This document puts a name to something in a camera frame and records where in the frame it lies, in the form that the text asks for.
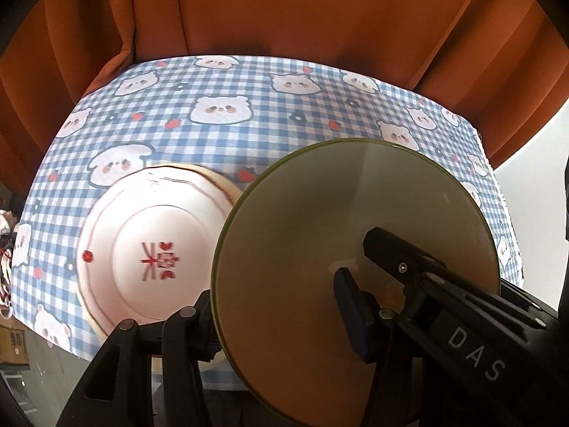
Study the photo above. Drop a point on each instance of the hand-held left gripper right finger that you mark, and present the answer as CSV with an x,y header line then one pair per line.
x,y
353,320

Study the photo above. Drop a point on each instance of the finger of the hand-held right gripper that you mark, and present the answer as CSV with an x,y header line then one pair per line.
x,y
391,253

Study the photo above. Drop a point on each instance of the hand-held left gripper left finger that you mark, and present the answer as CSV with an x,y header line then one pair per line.
x,y
202,320

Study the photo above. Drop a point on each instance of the small green floral bowl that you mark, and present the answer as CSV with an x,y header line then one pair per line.
x,y
311,231

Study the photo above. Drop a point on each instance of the white plate with red print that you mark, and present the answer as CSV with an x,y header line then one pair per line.
x,y
124,213

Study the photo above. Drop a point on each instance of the scalloped yellow floral plate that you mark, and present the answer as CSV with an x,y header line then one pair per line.
x,y
213,180

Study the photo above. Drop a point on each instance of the blue checked bear tablecloth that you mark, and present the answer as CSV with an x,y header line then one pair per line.
x,y
222,142

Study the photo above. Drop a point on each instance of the cardboard box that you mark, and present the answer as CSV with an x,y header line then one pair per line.
x,y
13,342

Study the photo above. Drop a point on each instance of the pile of clothes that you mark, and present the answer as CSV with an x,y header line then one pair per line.
x,y
6,249

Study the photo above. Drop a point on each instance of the orange curtain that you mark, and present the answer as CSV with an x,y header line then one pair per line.
x,y
284,9

